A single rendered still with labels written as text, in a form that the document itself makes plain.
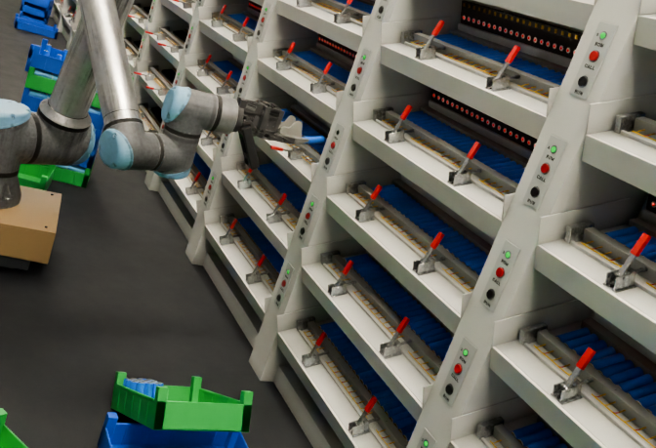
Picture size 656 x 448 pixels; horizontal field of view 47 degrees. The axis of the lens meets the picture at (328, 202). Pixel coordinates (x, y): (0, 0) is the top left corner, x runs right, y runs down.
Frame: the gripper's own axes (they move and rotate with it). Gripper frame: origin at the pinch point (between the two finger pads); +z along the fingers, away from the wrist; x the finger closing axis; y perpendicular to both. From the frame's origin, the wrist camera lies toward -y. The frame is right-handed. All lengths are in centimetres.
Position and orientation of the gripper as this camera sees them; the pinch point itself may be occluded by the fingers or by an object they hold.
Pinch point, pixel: (302, 141)
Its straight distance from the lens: 199.5
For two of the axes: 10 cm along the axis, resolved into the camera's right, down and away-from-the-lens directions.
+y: 3.1, -9.1, -2.6
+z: 8.7, 1.5, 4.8
